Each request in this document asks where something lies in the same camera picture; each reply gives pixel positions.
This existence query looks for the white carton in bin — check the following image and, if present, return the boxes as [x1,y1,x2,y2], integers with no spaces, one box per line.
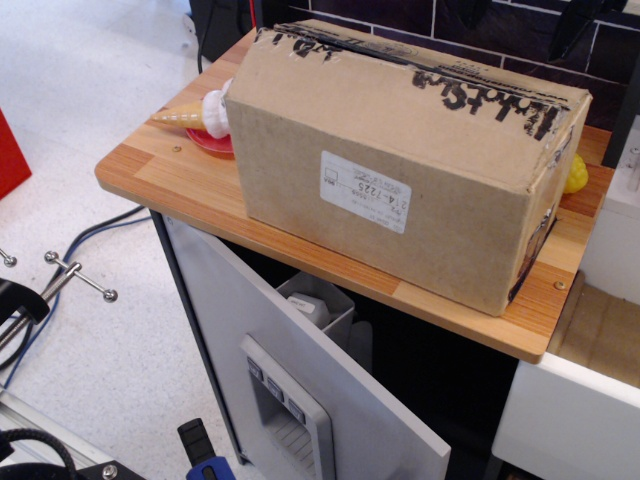
[287,292,330,329]

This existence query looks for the grey door shelf bin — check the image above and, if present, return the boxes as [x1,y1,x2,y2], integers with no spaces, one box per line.
[277,272,355,349]

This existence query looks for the red plastic plate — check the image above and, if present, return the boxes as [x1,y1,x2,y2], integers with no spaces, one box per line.
[186,128,234,156]

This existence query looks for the brown cardboard box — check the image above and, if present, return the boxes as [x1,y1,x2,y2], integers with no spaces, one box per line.
[225,20,592,316]

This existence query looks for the white toy fridge door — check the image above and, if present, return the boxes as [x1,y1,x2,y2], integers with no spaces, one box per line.
[162,216,453,480]

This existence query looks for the toy ice cream cone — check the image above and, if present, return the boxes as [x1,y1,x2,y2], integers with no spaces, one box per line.
[150,90,231,139]

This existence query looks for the wooden counter top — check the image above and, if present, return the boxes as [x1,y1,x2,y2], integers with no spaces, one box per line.
[94,25,616,365]

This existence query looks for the black equipment in background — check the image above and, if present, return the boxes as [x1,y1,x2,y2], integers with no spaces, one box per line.
[189,0,262,63]

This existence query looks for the yellow toy fruit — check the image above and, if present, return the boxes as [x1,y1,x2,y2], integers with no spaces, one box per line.
[563,154,589,194]

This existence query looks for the metal screw clamp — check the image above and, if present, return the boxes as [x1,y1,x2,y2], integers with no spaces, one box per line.
[1,251,119,350]

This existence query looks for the red box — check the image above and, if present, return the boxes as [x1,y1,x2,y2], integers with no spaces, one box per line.
[0,113,32,199]

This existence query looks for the black floor cable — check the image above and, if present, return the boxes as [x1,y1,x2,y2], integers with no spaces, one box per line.
[0,202,151,371]

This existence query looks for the blue floor cable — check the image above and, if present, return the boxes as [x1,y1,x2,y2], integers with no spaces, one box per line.
[2,208,151,390]

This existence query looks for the blue black clamp handle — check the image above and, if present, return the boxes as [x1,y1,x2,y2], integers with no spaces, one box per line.
[177,418,236,480]

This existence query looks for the aluminium frame rail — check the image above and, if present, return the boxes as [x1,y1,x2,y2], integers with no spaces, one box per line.
[0,390,121,480]

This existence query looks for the black braided cable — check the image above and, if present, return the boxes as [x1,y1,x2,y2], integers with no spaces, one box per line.
[0,428,79,480]

